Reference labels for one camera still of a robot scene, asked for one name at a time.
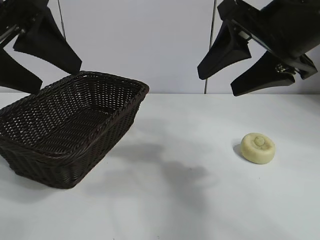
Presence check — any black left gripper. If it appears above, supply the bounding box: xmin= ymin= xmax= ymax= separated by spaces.
xmin=0 ymin=0 xmax=83 ymax=95

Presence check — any dark brown wicker basket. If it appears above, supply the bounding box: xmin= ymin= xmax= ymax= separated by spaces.
xmin=0 ymin=70 xmax=150 ymax=190

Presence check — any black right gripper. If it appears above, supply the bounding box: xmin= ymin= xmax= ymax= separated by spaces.
xmin=197 ymin=0 xmax=320 ymax=97

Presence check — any pale yellow egg yolk pastry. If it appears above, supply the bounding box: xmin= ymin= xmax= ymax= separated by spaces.
xmin=240 ymin=132 xmax=277 ymax=165

